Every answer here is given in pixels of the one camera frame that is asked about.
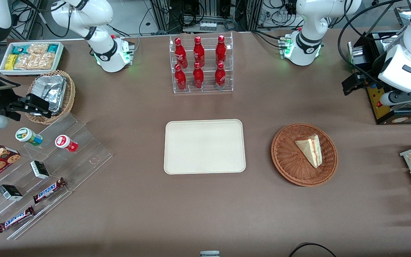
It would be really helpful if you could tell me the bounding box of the yellow snack packet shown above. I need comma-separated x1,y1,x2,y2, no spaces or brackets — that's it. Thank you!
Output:
5,54,19,71

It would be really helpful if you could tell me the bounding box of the black cable loop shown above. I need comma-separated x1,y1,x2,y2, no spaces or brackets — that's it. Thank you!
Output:
289,242,336,257

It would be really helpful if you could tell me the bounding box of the tan wicker basket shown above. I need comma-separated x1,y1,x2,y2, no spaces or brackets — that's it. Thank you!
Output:
25,70,76,125

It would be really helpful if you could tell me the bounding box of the aluminium frame rack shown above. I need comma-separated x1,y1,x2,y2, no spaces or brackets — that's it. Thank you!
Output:
150,0,264,33

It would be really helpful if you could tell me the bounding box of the clear acrylic bottle rack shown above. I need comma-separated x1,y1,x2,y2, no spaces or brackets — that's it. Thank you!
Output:
169,32,234,94

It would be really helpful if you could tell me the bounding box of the silver foil packet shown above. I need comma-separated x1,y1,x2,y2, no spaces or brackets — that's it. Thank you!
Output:
44,86,68,116
31,74,67,95

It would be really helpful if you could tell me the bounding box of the triangular sandwich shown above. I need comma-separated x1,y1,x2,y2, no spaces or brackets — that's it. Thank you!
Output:
295,134,323,168

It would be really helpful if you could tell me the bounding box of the clear bag of crackers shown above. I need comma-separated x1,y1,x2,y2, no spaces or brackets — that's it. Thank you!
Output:
14,53,55,70
27,43,49,56

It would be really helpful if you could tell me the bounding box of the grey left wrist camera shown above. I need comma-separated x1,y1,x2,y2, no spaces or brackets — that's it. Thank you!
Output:
379,89,411,107

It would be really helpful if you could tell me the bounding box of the red soda bottle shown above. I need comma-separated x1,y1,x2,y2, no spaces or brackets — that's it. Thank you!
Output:
193,62,204,89
215,62,226,89
193,36,205,67
215,35,227,66
174,64,187,90
174,37,188,69

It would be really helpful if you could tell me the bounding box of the clear acrylic stepped stand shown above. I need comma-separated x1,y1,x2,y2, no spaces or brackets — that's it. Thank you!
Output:
0,112,113,240

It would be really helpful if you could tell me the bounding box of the white snack bin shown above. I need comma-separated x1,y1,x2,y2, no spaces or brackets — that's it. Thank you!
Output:
0,41,65,76

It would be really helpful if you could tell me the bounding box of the small dark box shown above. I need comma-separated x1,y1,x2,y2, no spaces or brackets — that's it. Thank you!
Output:
30,160,50,180
0,184,24,201

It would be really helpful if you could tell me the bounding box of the cream rectangular tray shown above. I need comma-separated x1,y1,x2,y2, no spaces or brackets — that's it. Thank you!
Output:
164,119,246,175

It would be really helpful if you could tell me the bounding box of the black food warmer cabinet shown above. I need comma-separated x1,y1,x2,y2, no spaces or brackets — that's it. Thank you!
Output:
347,6,411,125

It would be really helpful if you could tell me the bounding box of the steel warmer pan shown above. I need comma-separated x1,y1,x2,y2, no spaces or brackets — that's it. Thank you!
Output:
380,36,407,54

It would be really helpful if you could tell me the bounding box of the snickers bar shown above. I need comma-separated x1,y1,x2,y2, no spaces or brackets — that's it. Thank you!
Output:
0,206,35,233
32,177,67,204

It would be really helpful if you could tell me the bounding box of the red lid cup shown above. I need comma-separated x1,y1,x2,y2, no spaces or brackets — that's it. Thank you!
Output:
55,135,78,152

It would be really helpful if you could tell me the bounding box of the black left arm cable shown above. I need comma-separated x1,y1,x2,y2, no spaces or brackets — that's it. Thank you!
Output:
337,0,411,86

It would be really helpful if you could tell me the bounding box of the round brown wicker basket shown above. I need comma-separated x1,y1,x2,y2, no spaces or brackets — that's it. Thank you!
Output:
271,123,338,187

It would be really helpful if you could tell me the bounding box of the green lid cup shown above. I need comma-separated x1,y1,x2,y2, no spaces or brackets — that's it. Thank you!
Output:
15,127,43,146

